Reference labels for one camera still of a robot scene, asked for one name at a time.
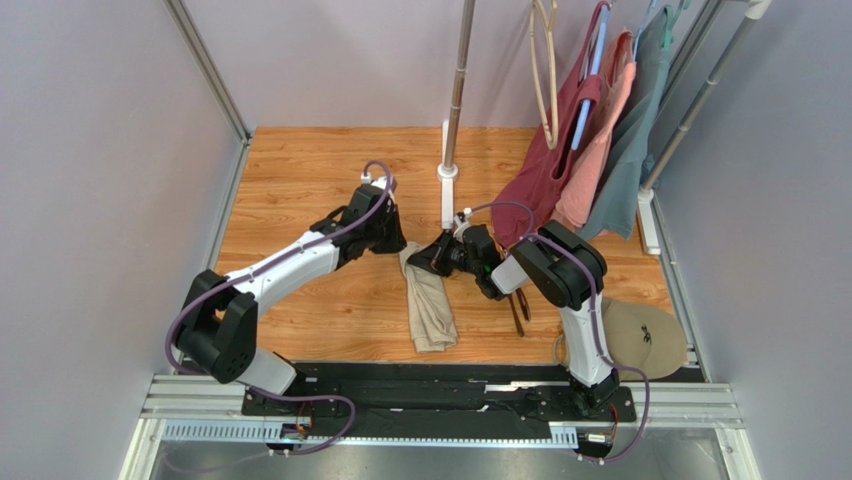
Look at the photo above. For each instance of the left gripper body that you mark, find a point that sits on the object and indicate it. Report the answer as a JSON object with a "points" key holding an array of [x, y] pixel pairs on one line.
{"points": [[385, 238]]}

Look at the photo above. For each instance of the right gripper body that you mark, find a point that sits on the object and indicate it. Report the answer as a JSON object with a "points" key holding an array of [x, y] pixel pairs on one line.
{"points": [[446, 253]]}

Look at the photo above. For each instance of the beige cloth napkin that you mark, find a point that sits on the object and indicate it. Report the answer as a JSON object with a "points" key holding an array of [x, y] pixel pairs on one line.
{"points": [[431, 320]]}

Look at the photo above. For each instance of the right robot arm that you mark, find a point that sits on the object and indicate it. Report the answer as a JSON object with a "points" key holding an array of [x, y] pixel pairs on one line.
{"points": [[567, 271]]}

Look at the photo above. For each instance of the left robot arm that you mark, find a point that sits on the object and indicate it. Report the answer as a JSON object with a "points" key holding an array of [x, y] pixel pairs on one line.
{"points": [[217, 327]]}

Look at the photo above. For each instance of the maroon tank top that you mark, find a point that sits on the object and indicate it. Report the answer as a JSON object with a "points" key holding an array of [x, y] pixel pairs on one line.
{"points": [[529, 200]]}

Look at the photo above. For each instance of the right white rack foot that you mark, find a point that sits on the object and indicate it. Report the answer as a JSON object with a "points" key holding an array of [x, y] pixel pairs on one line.
{"points": [[647, 222]]}

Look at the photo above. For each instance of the beige baseball cap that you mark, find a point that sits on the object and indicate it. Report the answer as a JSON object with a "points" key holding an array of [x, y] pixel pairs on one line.
{"points": [[647, 341]]}

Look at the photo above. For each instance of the teal shirt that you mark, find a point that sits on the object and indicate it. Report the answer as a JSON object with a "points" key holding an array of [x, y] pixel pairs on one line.
{"points": [[616, 202]]}

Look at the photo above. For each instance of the pink shirt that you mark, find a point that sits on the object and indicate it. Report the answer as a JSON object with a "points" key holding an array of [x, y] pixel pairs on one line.
{"points": [[618, 73]]}

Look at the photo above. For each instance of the left rack pole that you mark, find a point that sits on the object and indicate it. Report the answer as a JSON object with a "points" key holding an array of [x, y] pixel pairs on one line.
{"points": [[462, 61]]}

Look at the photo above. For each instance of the rack pole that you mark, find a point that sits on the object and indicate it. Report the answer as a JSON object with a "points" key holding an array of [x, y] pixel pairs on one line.
{"points": [[462, 61], [755, 12]]}

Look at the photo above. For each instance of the beige wooden hanger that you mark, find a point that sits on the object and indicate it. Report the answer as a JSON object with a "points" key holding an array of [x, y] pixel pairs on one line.
{"points": [[541, 25]]}

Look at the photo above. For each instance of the blue hanger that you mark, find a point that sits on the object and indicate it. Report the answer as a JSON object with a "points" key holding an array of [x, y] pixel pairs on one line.
{"points": [[592, 60]]}

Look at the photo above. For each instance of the right rack pole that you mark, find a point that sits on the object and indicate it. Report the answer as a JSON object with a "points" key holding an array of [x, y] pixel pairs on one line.
{"points": [[755, 12]]}

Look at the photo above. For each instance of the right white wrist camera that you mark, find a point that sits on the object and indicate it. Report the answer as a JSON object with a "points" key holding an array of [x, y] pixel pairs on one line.
{"points": [[462, 222]]}

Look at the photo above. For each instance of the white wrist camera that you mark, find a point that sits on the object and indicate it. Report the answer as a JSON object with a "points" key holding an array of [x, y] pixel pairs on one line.
{"points": [[462, 222], [373, 178]]}

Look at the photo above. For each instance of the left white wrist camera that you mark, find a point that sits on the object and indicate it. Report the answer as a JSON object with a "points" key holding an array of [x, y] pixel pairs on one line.
{"points": [[373, 178]]}

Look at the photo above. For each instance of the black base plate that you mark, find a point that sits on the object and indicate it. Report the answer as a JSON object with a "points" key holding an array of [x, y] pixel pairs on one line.
{"points": [[464, 402]]}

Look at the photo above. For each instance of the aluminium frame rail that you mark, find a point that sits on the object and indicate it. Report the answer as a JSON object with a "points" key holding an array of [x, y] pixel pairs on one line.
{"points": [[193, 427]]}

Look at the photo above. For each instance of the left aluminium corner post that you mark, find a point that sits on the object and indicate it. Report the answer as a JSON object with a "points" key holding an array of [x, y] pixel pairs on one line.
{"points": [[203, 58]]}

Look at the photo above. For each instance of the aluminium corner post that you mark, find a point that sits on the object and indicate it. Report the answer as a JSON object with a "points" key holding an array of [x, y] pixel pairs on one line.
{"points": [[203, 58], [682, 60]]}

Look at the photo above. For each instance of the right aluminium corner post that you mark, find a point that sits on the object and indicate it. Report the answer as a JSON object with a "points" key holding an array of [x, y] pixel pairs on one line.
{"points": [[682, 60]]}

